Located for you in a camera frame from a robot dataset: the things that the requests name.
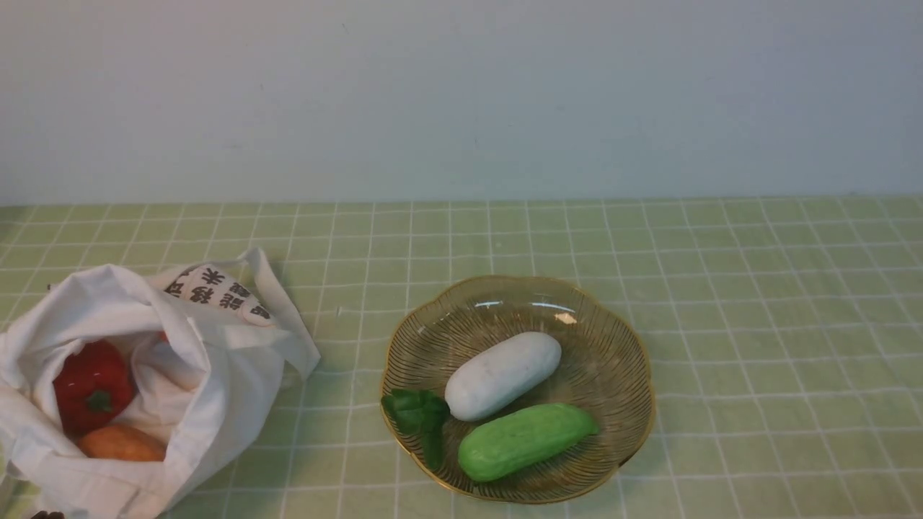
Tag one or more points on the brown potato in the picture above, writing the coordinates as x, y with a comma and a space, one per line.
124, 443

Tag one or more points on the white cloth bag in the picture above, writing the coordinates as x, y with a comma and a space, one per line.
206, 344

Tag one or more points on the white radish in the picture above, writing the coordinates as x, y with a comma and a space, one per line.
496, 377

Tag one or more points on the amber glass plate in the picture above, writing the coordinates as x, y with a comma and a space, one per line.
604, 369

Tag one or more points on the dark green leaf vegetable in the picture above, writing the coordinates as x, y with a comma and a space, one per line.
422, 413

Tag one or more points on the green cucumber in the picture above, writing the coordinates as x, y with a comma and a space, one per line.
531, 435

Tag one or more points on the red bell pepper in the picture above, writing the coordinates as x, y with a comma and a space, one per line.
93, 387

